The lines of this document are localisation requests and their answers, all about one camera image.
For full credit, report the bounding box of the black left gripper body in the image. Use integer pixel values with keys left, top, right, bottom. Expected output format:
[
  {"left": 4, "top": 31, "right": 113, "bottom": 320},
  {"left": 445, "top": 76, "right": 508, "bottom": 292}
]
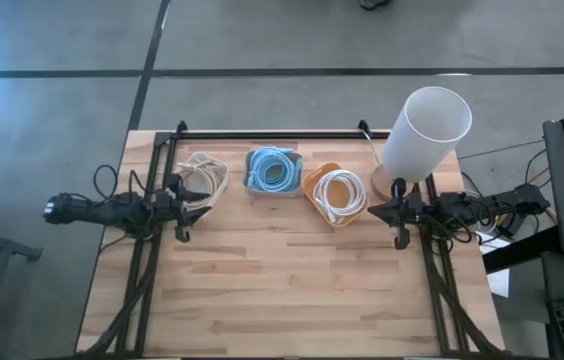
[{"left": 155, "top": 172, "right": 193, "bottom": 245}]

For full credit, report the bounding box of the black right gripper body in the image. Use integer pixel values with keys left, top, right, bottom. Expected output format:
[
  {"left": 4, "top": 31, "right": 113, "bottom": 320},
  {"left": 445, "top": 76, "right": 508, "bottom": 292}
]
[{"left": 391, "top": 177, "right": 429, "bottom": 251}]

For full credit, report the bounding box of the beige HDMI cable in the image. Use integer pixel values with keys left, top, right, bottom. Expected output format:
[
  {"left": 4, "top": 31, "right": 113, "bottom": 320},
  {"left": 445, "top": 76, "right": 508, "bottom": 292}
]
[
  {"left": 177, "top": 153, "right": 228, "bottom": 210},
  {"left": 179, "top": 162, "right": 226, "bottom": 207}
]

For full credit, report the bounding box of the white HDMI cable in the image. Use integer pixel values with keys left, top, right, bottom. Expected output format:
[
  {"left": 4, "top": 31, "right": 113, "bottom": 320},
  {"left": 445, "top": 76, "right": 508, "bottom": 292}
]
[
  {"left": 313, "top": 169, "right": 368, "bottom": 225},
  {"left": 315, "top": 172, "right": 365, "bottom": 221}
]

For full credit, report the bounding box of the blue HDMI cable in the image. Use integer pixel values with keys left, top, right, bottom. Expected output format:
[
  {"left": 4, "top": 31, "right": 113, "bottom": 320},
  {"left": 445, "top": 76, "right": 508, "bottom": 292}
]
[
  {"left": 247, "top": 145, "right": 303, "bottom": 194},
  {"left": 250, "top": 149, "right": 299, "bottom": 191}
]

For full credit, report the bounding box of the white plastic bin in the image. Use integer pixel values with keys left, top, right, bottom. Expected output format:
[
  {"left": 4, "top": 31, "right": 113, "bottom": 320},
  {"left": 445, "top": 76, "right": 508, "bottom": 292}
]
[{"left": 173, "top": 150, "right": 230, "bottom": 212}]

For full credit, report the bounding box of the orange plastic bin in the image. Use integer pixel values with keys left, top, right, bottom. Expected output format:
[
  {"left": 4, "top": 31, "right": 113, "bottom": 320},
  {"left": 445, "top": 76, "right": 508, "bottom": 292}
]
[{"left": 301, "top": 161, "right": 370, "bottom": 230}]

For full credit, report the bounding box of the white shade table lamp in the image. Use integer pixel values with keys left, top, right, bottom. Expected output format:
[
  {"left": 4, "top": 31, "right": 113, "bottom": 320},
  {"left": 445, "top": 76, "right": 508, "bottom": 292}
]
[{"left": 369, "top": 85, "right": 474, "bottom": 203}]

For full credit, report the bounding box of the black support bar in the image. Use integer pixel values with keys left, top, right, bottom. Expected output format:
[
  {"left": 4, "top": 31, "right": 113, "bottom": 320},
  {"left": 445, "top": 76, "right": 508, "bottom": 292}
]
[{"left": 481, "top": 225, "right": 563, "bottom": 275}]

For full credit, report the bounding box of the black floor stand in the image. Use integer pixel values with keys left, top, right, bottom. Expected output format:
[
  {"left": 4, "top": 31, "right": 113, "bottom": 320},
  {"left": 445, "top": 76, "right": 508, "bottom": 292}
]
[{"left": 0, "top": 198, "right": 44, "bottom": 351}]

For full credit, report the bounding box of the person's foot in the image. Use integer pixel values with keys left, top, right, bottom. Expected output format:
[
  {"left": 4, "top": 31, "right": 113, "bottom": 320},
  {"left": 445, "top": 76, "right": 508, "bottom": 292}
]
[{"left": 359, "top": 0, "right": 393, "bottom": 12}]

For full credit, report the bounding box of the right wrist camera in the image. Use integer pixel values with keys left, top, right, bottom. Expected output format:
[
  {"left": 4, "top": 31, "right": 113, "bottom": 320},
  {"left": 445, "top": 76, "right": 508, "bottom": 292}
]
[{"left": 408, "top": 195, "right": 427, "bottom": 217}]

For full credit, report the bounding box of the black metal rig frame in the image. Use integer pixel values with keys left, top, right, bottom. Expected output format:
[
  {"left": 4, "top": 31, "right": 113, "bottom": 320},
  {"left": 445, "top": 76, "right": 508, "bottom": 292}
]
[{"left": 77, "top": 119, "right": 519, "bottom": 359}]

